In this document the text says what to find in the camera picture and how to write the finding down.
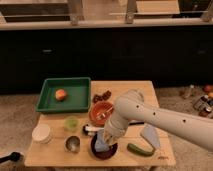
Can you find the blue sponge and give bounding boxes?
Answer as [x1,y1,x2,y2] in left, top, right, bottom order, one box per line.
[95,130,109,152]

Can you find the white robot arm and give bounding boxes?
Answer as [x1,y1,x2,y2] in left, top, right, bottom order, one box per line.
[103,89,213,151]

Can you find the orange bowl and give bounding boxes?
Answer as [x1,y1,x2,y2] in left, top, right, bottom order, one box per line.
[89,101,114,126]

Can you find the purple bowl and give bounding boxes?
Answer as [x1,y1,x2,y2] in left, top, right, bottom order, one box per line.
[90,136,118,160]

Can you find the dark grapes bunch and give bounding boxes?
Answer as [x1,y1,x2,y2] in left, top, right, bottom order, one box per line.
[92,91,111,103]

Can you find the green plastic tray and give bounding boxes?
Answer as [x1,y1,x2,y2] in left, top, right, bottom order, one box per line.
[36,77,91,114]

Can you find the wooden fork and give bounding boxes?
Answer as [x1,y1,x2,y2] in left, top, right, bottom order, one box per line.
[96,107,113,120]

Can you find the black marker pen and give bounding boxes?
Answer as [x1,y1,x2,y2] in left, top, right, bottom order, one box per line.
[129,122,144,126]

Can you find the red yellow apple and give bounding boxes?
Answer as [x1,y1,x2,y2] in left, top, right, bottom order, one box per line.
[55,89,67,101]

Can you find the green plastic cup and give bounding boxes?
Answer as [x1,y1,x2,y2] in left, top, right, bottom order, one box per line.
[64,116,78,132]

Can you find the grey blue cloth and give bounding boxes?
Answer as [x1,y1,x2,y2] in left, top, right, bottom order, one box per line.
[140,124,160,149]

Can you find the green cucumber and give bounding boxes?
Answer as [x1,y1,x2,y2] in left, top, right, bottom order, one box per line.
[127,143,155,157]

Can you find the small metal cup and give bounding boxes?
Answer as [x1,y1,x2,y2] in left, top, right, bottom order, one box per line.
[65,136,80,153]

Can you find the bottles on floor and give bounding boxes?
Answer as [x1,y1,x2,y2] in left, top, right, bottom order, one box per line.
[181,83,213,118]

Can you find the black object on floor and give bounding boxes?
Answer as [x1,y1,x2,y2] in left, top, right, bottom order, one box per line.
[0,152,21,164]

